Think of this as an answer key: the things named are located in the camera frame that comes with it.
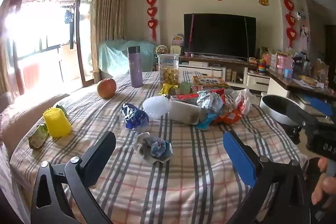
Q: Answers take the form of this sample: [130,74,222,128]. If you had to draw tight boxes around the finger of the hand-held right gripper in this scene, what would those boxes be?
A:
[304,97,334,118]
[285,99,319,127]

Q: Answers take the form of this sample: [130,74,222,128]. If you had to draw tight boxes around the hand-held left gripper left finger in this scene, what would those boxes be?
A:
[31,131,117,224]

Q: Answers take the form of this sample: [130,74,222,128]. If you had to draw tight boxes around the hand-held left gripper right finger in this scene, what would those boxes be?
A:
[223,130,311,224]

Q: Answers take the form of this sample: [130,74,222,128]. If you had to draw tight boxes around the white round trash bin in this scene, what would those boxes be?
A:
[259,94,306,146]

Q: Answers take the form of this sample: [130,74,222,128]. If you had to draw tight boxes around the red snack bag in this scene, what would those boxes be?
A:
[213,108,244,125]

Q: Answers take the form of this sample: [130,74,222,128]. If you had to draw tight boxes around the blue snack wrapper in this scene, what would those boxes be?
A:
[195,112,218,130]

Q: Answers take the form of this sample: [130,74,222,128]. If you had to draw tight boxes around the grey-blue wrapper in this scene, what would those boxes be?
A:
[135,132,174,164]

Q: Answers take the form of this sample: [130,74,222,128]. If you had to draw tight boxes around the white plastic bag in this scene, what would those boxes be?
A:
[231,88,259,115]

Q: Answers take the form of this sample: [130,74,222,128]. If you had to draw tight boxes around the silver wrapper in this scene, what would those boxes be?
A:
[196,90,223,115]

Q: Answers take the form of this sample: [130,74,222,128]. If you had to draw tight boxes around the red wrapper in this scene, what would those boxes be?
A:
[170,93,200,104]
[211,88,227,106]

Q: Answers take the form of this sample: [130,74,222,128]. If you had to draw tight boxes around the white foam fruit net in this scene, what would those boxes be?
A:
[142,96,171,119]

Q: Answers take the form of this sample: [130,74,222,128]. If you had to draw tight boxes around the white plastic container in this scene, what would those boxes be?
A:
[168,99,204,125]

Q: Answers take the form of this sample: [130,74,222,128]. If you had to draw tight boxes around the yellow snack packet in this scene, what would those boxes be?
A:
[158,82,179,96]

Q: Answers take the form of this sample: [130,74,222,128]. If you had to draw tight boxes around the person's right hand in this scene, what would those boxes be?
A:
[311,157,336,206]

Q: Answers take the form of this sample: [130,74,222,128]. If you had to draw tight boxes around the white paper sheet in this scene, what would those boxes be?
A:
[291,78,324,89]

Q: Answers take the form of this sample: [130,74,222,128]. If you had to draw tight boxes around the yellow picture board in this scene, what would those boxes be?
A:
[299,75,319,86]

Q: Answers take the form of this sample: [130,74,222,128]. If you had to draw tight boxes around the marble top coffee table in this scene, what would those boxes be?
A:
[266,68,336,109]

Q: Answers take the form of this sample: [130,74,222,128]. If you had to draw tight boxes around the brown cardboard box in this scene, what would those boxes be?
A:
[315,59,330,83]

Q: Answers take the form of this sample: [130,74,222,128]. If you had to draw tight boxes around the black storage basket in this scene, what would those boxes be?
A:
[293,56,311,75]

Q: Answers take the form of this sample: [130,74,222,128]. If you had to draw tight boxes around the pink toy box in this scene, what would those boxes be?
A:
[276,53,295,71]

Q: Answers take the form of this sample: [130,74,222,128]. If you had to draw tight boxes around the yellow plastic cup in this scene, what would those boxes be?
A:
[43,107,72,138]

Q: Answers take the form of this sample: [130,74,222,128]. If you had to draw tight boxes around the green snack packet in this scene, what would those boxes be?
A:
[55,104,68,117]
[28,123,49,149]

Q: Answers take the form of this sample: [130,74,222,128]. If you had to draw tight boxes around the plaid blanket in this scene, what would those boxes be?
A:
[9,70,309,224]

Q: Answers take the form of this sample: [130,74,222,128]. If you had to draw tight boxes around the red apple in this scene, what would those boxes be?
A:
[97,78,117,99]

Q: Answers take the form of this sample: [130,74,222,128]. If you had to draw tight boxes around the dark wooden door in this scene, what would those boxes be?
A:
[325,25,336,67]

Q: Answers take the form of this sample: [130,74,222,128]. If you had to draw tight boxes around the pink hanging garment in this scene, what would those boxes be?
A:
[299,25,310,51]

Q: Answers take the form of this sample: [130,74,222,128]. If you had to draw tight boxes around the orange picture book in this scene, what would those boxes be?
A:
[191,75,231,89]

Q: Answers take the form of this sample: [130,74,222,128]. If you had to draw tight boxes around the beige pillow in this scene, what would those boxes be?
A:
[0,93,70,146]

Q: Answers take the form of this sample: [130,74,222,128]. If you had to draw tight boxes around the white TV cabinet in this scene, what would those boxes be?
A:
[179,55,271,93]

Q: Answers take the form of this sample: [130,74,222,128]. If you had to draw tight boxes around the purple thermos bottle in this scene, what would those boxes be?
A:
[127,46,144,88]

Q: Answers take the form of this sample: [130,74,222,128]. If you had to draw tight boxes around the red heart hanging decoration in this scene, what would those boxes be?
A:
[280,0,298,47]
[146,0,158,42]

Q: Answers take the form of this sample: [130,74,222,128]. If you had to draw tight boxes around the teal covered sofa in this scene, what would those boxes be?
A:
[98,39,159,77]

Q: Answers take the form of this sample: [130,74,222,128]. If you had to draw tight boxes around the clear snack jar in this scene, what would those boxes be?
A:
[157,53,180,89]

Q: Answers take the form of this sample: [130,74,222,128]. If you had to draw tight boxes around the black television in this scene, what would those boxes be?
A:
[183,13,257,60]

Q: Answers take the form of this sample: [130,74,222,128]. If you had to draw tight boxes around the sliding glass door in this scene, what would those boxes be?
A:
[0,0,92,98]

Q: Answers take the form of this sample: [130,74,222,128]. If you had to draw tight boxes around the white ferris wheel toy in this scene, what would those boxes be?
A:
[155,45,168,57]

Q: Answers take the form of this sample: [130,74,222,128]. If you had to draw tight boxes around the dark hanging clothes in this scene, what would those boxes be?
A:
[63,5,76,50]

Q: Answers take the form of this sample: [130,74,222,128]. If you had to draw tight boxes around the colourful toy house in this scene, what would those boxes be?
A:
[171,34,185,47]

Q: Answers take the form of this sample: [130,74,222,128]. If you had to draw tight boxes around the beige curtain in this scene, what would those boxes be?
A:
[90,0,126,75]

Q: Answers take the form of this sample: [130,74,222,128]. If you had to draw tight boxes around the stacking ring toy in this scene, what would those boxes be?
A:
[256,58,267,75]

